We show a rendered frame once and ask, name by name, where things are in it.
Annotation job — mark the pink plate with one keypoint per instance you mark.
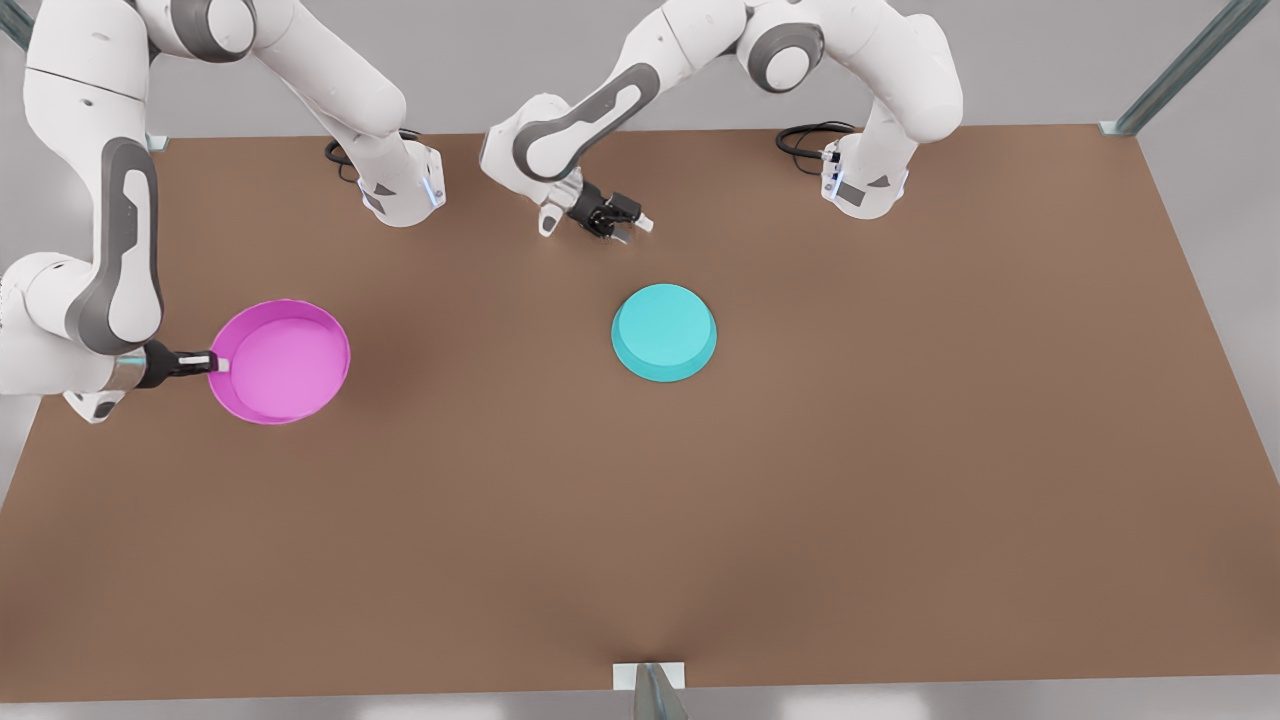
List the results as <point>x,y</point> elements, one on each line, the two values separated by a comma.
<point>282,362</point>

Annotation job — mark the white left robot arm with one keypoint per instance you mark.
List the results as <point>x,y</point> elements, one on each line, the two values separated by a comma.
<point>850,60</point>

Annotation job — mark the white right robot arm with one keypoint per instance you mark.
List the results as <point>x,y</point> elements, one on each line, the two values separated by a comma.
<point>100,250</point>

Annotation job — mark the blue plate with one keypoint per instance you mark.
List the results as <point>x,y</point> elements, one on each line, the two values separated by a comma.
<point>664,331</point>

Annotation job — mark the silver frame post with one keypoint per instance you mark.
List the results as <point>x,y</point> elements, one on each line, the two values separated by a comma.
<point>14,28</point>
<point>652,692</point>
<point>1180,65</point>

